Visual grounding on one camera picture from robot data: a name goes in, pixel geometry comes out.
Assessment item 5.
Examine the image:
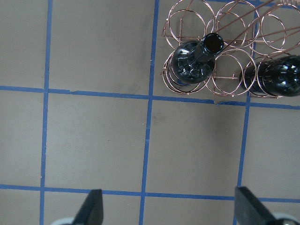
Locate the dark wine bottle left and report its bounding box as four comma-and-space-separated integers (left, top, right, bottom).
171, 33, 225, 84

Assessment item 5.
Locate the dark wine bottle right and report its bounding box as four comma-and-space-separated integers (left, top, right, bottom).
239, 55, 300, 97

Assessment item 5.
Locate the copper wire wine basket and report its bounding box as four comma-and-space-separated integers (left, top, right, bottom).
161, 0, 300, 98

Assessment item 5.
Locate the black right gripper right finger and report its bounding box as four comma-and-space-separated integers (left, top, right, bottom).
234, 187, 280, 225

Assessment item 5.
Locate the dark wine bottle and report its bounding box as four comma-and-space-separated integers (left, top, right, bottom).
171, 33, 225, 84
239, 55, 300, 97

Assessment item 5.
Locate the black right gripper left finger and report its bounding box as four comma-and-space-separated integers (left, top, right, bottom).
72, 189, 104, 225

